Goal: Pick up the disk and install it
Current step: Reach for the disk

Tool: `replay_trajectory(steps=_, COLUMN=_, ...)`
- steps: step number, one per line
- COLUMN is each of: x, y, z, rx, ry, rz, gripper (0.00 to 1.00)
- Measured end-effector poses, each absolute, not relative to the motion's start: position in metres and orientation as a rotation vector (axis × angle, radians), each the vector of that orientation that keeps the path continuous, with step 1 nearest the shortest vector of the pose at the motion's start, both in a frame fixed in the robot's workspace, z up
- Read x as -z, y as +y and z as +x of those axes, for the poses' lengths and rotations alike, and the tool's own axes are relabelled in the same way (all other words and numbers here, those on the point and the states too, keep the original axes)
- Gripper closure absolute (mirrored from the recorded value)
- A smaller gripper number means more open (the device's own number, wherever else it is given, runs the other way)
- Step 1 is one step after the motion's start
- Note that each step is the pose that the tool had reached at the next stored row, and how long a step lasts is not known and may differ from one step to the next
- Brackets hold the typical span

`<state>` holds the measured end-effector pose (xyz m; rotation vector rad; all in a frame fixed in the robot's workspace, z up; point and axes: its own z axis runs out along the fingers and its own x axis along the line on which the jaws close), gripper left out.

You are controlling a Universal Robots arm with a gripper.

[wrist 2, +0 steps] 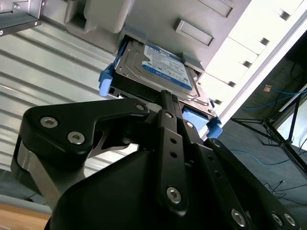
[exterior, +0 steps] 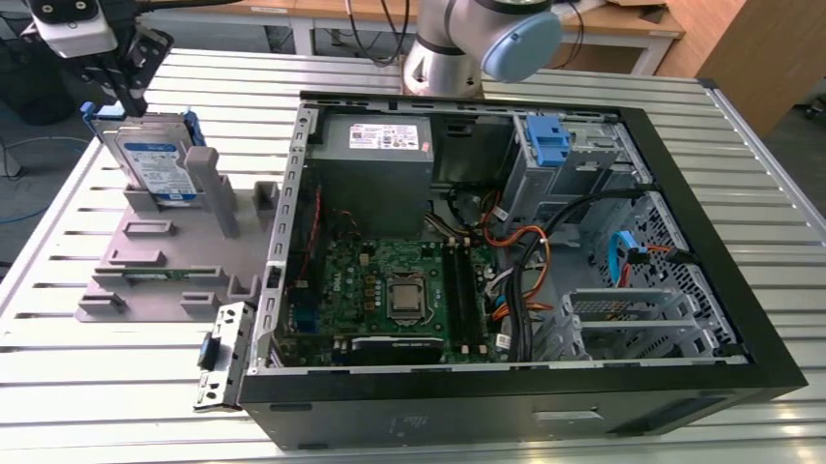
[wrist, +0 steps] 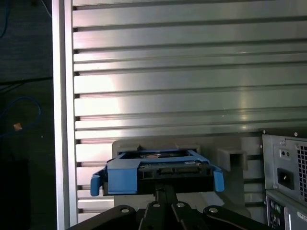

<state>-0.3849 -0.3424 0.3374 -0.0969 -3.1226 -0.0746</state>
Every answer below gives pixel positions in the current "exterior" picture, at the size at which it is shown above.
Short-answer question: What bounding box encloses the hard disk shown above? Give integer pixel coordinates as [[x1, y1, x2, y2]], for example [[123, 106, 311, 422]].
[[80, 101, 208, 209]]

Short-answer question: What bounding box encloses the silver disk bay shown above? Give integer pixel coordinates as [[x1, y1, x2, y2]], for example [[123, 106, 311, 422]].
[[558, 287, 741, 362]]

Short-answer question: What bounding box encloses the black mesh bin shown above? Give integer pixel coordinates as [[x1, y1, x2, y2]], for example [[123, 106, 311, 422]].
[[0, 14, 76, 127]]

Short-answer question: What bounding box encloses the grey parts rack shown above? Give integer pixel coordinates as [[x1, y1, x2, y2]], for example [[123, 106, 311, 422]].
[[73, 147, 290, 325]]

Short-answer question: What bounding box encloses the green RAM stick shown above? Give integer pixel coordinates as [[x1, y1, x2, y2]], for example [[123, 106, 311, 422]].
[[125, 270, 195, 282]]

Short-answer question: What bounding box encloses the grey power supply unit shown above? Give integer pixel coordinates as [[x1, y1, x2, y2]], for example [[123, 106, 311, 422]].
[[306, 113, 435, 243]]

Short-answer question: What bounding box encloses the green motherboard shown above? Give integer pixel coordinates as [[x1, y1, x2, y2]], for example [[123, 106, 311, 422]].
[[287, 239, 518, 368]]

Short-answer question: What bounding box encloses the blue port connector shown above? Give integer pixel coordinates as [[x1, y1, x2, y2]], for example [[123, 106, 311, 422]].
[[196, 332, 221, 369]]

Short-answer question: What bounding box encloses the silver CPU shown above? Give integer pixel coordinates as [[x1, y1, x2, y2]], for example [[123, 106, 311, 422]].
[[388, 283, 424, 310]]

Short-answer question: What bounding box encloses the blue drive latch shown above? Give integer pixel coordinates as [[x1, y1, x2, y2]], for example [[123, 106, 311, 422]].
[[526, 114, 572, 168]]

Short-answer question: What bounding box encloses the silver drive cage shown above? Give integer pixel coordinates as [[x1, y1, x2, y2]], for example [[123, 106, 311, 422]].
[[502, 113, 647, 228]]

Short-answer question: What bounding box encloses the CPU socket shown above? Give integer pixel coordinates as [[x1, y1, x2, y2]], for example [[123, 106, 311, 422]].
[[383, 272, 432, 331]]

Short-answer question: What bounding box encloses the black RAM slot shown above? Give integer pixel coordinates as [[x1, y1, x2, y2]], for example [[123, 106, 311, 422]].
[[442, 237, 472, 357], [458, 237, 491, 357]]

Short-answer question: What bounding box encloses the black graphics card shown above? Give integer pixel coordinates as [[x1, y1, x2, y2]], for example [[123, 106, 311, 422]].
[[332, 333, 448, 367]]

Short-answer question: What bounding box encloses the black PC case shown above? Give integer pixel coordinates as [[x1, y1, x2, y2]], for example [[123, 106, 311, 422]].
[[235, 89, 809, 450]]

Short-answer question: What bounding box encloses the wooden cabinet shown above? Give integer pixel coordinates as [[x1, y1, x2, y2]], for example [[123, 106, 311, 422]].
[[657, 0, 826, 139]]

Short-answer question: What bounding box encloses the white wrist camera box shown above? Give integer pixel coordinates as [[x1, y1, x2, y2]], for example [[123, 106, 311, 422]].
[[31, 0, 121, 59]]

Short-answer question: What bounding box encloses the thin red wire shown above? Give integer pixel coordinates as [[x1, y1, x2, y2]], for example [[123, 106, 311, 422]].
[[283, 188, 324, 291]]

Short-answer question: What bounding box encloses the orange and yellow wire bundle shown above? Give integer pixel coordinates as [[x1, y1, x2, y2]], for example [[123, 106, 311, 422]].
[[483, 224, 556, 310]]

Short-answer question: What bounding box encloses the silver hinged rear bracket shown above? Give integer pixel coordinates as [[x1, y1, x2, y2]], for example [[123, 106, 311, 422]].
[[192, 300, 259, 413]]

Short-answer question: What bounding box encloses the thick black case cable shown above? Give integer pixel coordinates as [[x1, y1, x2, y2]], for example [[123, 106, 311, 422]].
[[506, 188, 647, 363]]

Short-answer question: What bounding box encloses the blue data wire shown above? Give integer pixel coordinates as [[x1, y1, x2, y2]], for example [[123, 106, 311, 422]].
[[606, 230, 650, 291]]

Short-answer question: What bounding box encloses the orange power wire black plug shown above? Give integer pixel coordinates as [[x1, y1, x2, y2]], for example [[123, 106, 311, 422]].
[[635, 245, 698, 266]]

